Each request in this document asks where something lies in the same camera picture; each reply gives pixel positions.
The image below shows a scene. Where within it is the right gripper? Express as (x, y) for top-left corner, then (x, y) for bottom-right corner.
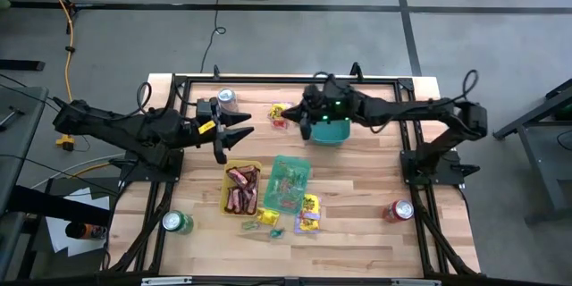
(281, 75), (357, 140)

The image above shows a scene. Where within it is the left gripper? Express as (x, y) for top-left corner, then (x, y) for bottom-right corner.
(178, 111), (256, 165)

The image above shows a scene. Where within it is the yellow Sour Patch bag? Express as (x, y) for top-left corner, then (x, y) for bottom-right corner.
(256, 207), (282, 228)
(293, 212), (323, 235)
(301, 193), (322, 214)
(267, 101), (294, 130)

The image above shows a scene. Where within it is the translucent green plastic bin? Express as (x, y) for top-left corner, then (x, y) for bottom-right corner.
(263, 155), (313, 215)

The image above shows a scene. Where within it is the silver soda can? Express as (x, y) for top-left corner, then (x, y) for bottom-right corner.
(216, 88), (240, 114)

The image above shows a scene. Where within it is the opaque teal plastic bin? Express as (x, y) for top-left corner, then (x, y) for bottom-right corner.
(309, 118), (352, 147)

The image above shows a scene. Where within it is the translucent yellow plastic bin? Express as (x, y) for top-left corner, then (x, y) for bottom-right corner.
(218, 159), (264, 218)

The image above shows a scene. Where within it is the green soda can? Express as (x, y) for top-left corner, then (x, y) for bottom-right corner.
(161, 209), (195, 236)

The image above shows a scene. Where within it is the red soda can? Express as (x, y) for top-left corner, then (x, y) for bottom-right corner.
(383, 199), (416, 224)

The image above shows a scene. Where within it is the white paper sheet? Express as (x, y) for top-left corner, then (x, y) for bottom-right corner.
(44, 186), (112, 258)

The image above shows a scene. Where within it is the yellow power outlet block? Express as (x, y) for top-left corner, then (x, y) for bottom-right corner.
(55, 133), (76, 152)

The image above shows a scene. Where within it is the black orange bottle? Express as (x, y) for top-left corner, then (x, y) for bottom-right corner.
(64, 222), (109, 241)

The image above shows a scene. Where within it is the black beam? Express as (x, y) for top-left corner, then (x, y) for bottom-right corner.
(0, 184), (113, 229)

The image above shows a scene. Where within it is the gray side table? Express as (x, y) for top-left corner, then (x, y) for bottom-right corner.
(0, 84), (49, 278)

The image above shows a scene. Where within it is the black flat bar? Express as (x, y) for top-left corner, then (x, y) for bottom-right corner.
(0, 58), (46, 72)

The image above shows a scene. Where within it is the metal hand tool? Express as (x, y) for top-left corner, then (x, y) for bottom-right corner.
(0, 105), (26, 133)

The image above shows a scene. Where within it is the black steel stand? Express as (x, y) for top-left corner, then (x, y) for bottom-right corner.
(491, 77), (572, 227)

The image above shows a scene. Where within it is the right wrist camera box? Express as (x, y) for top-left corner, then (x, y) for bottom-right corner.
(303, 83), (324, 105)

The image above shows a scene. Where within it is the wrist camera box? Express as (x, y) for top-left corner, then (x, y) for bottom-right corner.
(196, 98), (219, 120)
(303, 83), (324, 105)

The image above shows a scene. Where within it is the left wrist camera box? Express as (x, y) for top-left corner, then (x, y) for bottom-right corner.
(196, 98), (219, 120)

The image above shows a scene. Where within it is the black aluminium table frame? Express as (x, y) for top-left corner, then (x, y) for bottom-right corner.
(101, 74), (482, 278)

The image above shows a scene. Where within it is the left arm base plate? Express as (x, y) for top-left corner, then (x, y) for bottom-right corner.
(119, 146), (185, 184)

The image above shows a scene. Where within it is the thin black floor cable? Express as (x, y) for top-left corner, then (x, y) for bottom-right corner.
(199, 0), (227, 74)

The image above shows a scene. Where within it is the orange cable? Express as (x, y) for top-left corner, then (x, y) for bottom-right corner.
(70, 162), (114, 179)

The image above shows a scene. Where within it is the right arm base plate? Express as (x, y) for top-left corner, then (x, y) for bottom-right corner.
(401, 160), (482, 187)

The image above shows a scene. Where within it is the white cable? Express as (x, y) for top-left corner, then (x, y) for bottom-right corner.
(29, 152), (129, 190)

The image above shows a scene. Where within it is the silver metal bracket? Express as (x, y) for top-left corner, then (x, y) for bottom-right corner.
(140, 276), (194, 286)
(391, 278), (442, 286)

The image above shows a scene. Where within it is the yellow extension cord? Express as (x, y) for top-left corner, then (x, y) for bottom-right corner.
(34, 0), (76, 104)

